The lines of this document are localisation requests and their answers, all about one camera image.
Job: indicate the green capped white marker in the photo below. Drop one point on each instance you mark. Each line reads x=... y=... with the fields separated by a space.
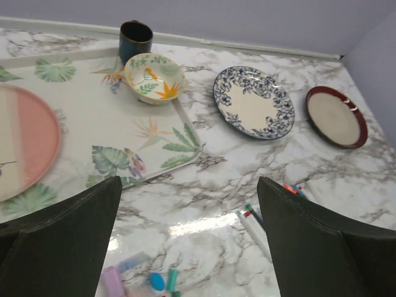
x=314 y=190

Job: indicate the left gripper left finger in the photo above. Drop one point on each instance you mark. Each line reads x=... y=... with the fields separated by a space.
x=60 y=250

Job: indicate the floral yellow bowl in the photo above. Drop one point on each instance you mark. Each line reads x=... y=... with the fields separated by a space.
x=154 y=78

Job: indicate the floral rectangular tray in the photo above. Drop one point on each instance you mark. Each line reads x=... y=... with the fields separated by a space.
x=105 y=129

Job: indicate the purple highlighter cap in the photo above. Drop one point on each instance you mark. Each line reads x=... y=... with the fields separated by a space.
x=112 y=282

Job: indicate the blue floral plate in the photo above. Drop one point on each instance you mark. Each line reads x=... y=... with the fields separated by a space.
x=253 y=102

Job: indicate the small pen cap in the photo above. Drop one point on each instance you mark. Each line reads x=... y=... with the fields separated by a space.
x=132 y=262

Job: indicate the black cup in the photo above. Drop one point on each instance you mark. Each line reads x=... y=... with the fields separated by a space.
x=134 y=38

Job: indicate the red rimmed brown plate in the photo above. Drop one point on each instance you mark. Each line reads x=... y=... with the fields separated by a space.
x=336 y=118

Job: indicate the teal marker cap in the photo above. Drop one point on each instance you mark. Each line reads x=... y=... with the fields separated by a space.
x=172 y=280

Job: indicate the blue highlighter cap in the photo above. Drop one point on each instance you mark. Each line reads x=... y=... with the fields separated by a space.
x=156 y=281

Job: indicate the orange black highlighter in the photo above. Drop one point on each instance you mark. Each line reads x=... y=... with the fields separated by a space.
x=290 y=188

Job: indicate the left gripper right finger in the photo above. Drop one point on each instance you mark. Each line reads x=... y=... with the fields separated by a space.
x=318 y=252

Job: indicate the teal capped white marker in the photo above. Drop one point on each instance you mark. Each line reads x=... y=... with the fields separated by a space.
x=256 y=232

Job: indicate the dark green pen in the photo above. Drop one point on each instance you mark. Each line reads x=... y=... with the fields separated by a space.
x=251 y=210

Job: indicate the pink cream round plate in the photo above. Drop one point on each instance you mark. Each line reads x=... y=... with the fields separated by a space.
x=30 y=139

